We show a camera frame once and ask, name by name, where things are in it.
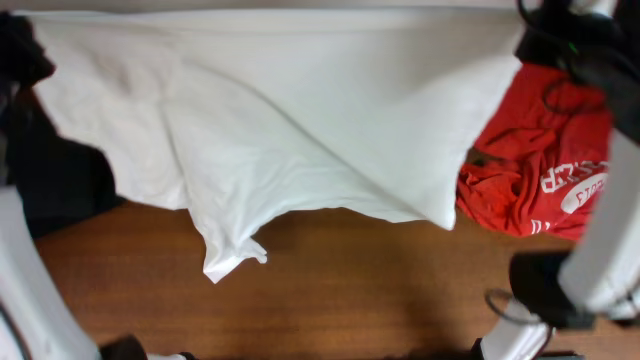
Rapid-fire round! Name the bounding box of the red t-shirt with white print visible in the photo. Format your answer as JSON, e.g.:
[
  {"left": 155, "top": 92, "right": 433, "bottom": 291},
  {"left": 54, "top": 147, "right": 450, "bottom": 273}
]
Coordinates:
[{"left": 456, "top": 64, "right": 613, "bottom": 241}]

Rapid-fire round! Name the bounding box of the white t-shirt with green print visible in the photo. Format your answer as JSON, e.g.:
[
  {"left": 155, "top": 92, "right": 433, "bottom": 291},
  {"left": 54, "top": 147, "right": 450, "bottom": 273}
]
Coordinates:
[{"left": 28, "top": 7, "right": 521, "bottom": 282}]

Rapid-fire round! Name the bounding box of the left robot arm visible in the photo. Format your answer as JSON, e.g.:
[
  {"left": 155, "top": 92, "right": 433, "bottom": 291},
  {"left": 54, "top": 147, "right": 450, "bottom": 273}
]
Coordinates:
[{"left": 1, "top": 11, "right": 193, "bottom": 360}]

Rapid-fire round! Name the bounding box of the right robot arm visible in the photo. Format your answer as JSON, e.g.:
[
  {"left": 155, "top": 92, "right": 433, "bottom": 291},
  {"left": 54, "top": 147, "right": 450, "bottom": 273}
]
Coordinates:
[{"left": 456, "top": 1, "right": 639, "bottom": 359}]

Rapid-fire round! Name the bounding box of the folded black garment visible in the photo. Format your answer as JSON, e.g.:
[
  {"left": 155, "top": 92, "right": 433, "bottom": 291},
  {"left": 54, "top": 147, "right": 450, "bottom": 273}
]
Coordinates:
[{"left": 0, "top": 87, "right": 126, "bottom": 240}]

